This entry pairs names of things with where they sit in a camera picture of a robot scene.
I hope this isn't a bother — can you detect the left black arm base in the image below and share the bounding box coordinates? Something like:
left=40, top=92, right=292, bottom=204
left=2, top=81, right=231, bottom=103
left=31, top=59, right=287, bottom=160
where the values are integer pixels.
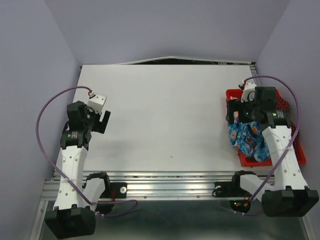
left=100, top=182, right=128, bottom=200

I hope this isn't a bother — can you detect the blue floral skirt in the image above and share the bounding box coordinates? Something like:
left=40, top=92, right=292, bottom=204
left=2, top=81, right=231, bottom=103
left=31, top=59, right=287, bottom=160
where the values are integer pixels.
left=227, top=112, right=270, bottom=163

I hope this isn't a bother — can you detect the red plastic bin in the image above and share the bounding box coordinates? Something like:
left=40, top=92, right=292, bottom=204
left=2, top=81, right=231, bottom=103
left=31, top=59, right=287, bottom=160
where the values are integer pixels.
left=225, top=89, right=307, bottom=168

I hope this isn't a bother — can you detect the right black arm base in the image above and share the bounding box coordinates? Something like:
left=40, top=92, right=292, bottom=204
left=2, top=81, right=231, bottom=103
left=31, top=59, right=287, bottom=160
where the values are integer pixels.
left=212, top=181, right=251, bottom=198

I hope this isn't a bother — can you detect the red polka dot skirt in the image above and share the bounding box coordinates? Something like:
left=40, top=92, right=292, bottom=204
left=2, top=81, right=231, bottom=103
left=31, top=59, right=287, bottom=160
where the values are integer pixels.
left=276, top=91, right=299, bottom=152

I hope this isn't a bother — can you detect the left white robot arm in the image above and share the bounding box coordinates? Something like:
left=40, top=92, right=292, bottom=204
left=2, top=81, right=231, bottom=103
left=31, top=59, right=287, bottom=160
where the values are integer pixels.
left=44, top=97, right=111, bottom=240

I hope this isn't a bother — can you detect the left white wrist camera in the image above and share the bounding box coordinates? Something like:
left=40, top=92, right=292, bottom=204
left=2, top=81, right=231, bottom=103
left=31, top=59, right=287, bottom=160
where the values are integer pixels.
left=87, top=92, right=107, bottom=114

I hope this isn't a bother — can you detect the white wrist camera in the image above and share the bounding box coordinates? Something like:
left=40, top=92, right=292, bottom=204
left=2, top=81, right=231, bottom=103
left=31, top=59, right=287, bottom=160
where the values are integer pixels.
left=87, top=92, right=107, bottom=114
left=239, top=79, right=257, bottom=103

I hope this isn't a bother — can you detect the aluminium frame rail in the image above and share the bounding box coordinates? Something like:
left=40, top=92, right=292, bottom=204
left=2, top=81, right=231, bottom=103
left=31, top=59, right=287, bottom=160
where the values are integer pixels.
left=39, top=170, right=307, bottom=201

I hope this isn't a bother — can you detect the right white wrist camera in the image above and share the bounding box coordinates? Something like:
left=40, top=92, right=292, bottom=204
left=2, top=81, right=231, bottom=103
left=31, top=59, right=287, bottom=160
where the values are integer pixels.
left=239, top=79, right=257, bottom=103

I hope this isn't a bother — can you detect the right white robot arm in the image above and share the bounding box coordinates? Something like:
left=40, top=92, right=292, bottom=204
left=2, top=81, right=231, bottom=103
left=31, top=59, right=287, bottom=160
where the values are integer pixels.
left=226, top=86, right=320, bottom=217

